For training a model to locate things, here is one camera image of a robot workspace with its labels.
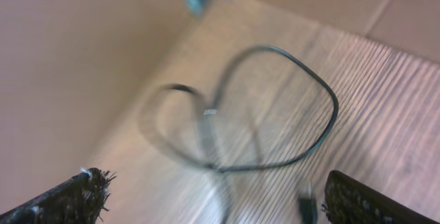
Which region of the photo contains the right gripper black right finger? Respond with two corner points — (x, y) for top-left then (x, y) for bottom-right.
(322, 170), (439, 224)

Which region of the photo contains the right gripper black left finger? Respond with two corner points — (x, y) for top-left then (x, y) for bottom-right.
(1, 168), (116, 224)

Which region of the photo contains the black USB cable bundle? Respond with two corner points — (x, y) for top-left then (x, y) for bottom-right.
(139, 44), (340, 224)

